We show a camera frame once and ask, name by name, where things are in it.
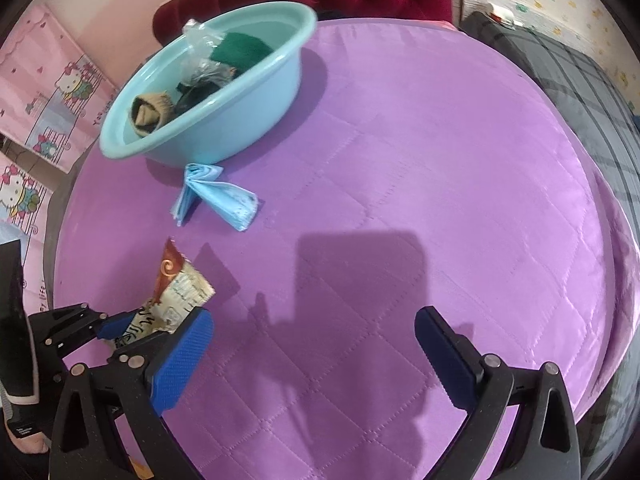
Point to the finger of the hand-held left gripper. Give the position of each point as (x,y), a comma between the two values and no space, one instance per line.
(115,326)
(120,352)

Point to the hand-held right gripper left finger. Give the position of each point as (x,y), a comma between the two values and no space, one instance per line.
(180,360)

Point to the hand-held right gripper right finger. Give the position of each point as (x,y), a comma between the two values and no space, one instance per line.
(445,355)

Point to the white and brown snack packet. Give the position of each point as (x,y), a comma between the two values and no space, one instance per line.
(180,290)

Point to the tan knit sock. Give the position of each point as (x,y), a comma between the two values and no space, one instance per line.
(150,110)

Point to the black knit glove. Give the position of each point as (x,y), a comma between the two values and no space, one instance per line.
(192,95)

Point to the light blue plastic basin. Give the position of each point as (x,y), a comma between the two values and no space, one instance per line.
(240,110)

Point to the silver foil packet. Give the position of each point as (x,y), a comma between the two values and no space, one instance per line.
(215,72)

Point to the clear zip bag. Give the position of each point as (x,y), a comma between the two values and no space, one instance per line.
(200,40)

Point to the dark green knit cloth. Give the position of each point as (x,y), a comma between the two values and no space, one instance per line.
(240,52)

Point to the person's left hand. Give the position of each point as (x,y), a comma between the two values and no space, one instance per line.
(30,445)

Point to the pink cartoon cat poster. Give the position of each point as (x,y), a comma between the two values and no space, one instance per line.
(20,200)
(55,80)

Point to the blue face mask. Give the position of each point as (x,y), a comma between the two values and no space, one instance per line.
(225,200)

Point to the purple quilted table cover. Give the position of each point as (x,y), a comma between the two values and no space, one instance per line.
(400,185)

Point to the grey plaid blanket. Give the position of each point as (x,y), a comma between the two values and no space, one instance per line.
(575,75)

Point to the small white object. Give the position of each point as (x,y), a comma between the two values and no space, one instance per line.
(500,14)

